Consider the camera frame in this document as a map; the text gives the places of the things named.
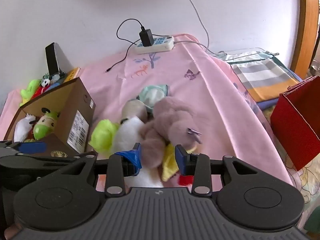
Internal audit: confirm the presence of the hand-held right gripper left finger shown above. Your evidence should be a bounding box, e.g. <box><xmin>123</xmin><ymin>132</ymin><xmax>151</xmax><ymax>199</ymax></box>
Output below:
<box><xmin>61</xmin><ymin>142</ymin><xmax>143</xmax><ymax>197</ymax></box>

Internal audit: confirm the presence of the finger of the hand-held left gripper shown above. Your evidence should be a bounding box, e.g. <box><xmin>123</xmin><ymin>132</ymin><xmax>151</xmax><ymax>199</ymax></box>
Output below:
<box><xmin>0</xmin><ymin>141</ymin><xmax>47</xmax><ymax>155</ymax></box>

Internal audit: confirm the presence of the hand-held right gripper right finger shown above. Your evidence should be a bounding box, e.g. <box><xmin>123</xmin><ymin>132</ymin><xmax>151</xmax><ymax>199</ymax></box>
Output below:
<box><xmin>175</xmin><ymin>144</ymin><xmax>258</xmax><ymax>197</ymax></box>

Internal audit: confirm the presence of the red and yellow plush toy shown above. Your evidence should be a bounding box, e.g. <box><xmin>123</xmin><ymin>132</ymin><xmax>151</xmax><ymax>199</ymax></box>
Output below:
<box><xmin>161</xmin><ymin>144</ymin><xmax>195</xmax><ymax>186</ymax></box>

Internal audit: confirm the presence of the large white plush toy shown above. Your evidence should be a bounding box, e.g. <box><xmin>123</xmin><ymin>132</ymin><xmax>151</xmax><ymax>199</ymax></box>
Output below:
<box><xmin>111</xmin><ymin>117</ymin><xmax>164</xmax><ymax>188</ymax></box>

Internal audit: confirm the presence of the lime green plush toy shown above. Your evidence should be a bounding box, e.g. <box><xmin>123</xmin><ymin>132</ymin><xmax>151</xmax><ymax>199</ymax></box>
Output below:
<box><xmin>89</xmin><ymin>119</ymin><xmax>120</xmax><ymax>154</ymax></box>

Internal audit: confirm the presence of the purple plush toy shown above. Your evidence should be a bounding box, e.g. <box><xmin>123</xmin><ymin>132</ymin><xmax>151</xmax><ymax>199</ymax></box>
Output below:
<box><xmin>139</xmin><ymin>97</ymin><xmax>202</xmax><ymax>168</ymax></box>

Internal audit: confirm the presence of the brown cardboard box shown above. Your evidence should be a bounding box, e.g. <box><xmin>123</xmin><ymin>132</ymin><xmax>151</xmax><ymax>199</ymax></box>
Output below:
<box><xmin>4</xmin><ymin>77</ymin><xmax>96</xmax><ymax>157</ymax></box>

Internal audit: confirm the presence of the small white plush toy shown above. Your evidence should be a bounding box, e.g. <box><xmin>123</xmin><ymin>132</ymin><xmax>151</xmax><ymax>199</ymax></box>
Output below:
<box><xmin>14</xmin><ymin>114</ymin><xmax>37</xmax><ymax>142</ymax></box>

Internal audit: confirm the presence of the green head doll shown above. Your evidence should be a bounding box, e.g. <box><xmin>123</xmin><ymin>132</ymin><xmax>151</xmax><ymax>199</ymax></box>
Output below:
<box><xmin>32</xmin><ymin>108</ymin><xmax>60</xmax><ymax>141</ymax></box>

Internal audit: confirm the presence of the beige plush toy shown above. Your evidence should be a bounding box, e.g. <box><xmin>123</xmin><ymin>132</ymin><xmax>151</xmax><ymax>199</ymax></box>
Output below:
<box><xmin>122</xmin><ymin>100</ymin><xmax>148</xmax><ymax>123</ymax></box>

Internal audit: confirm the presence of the red fabric toy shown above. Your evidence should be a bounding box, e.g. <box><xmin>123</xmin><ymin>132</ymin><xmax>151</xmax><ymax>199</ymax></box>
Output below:
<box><xmin>32</xmin><ymin>86</ymin><xmax>50</xmax><ymax>98</ymax></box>

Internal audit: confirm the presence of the neon green plush toy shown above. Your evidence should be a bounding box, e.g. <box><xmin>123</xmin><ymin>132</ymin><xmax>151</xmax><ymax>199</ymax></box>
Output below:
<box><xmin>19</xmin><ymin>79</ymin><xmax>42</xmax><ymax>107</ymax></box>

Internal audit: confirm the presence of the small panda toy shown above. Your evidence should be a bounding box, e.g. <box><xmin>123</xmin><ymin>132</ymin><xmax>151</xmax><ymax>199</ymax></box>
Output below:
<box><xmin>41</xmin><ymin>74</ymin><xmax>54</xmax><ymax>87</ymax></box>

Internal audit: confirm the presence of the pink printed bed sheet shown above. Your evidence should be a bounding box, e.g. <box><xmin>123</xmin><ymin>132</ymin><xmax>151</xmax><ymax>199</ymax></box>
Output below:
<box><xmin>0</xmin><ymin>33</ymin><xmax>295</xmax><ymax>188</ymax></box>

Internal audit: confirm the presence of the yellow book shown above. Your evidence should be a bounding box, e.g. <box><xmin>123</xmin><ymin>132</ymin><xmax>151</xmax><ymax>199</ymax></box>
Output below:
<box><xmin>64</xmin><ymin>67</ymin><xmax>80</xmax><ymax>83</ymax></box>

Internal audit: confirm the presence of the black upright box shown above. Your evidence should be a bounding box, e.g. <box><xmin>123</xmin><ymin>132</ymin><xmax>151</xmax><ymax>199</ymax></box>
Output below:
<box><xmin>45</xmin><ymin>42</ymin><xmax>75</xmax><ymax>77</ymax></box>

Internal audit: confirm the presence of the blue folded cloth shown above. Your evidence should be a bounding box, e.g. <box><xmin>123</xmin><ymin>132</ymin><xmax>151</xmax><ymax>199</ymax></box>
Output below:
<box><xmin>256</xmin><ymin>97</ymin><xmax>283</xmax><ymax>110</ymax></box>

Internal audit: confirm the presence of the white power strip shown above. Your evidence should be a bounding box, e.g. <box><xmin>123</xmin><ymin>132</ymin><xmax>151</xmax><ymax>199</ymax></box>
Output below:
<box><xmin>135</xmin><ymin>36</ymin><xmax>175</xmax><ymax>55</ymax></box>

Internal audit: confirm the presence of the striped bedding in clear bag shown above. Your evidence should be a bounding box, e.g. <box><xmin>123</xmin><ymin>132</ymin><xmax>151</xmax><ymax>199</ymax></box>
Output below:
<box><xmin>216</xmin><ymin>49</ymin><xmax>303</xmax><ymax>103</ymax></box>

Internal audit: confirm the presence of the red box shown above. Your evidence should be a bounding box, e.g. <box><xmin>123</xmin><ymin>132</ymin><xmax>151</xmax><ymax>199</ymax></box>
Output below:
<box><xmin>270</xmin><ymin>75</ymin><xmax>320</xmax><ymax>171</ymax></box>

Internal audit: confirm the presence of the black charger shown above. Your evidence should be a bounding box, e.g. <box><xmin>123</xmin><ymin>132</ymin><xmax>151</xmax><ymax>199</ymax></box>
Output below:
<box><xmin>139</xmin><ymin>29</ymin><xmax>155</xmax><ymax>47</ymax></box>

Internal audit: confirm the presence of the black charger cable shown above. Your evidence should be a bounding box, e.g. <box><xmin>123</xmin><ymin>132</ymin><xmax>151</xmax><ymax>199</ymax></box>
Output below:
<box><xmin>105</xmin><ymin>19</ymin><xmax>145</xmax><ymax>73</ymax></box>

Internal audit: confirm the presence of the grey power cable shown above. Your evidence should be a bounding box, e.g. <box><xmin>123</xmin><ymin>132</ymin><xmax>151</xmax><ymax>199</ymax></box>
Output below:
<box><xmin>175</xmin><ymin>0</ymin><xmax>225</xmax><ymax>57</ymax></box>

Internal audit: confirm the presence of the wooden frame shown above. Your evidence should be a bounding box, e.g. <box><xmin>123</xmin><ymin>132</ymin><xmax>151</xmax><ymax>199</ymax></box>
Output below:
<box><xmin>290</xmin><ymin>0</ymin><xmax>320</xmax><ymax>79</ymax></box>

